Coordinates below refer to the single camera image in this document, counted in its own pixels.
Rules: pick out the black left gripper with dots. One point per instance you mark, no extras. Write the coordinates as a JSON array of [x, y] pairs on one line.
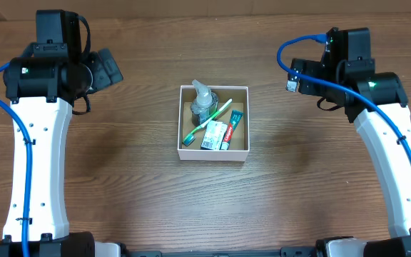
[[103, 78]]

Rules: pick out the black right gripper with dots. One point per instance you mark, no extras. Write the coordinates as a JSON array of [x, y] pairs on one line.
[[311, 71]]

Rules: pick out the Colgate toothpaste tube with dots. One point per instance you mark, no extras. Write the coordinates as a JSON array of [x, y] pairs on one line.
[[235, 118]]

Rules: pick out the clear soap pump bottle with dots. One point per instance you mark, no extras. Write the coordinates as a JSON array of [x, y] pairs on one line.
[[204, 105]]

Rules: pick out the green toothbrush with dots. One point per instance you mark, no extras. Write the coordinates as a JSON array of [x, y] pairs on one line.
[[190, 137]]

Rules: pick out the green white soap package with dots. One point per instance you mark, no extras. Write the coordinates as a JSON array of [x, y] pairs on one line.
[[213, 136]]

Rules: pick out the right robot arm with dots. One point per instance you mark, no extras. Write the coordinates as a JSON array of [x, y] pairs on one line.
[[337, 67]]

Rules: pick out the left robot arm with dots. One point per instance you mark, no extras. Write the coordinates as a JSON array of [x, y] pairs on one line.
[[42, 86]]

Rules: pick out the white cardboard box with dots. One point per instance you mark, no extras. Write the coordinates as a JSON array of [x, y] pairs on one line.
[[240, 140]]

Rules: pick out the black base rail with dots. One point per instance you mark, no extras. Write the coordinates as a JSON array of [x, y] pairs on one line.
[[209, 252]]

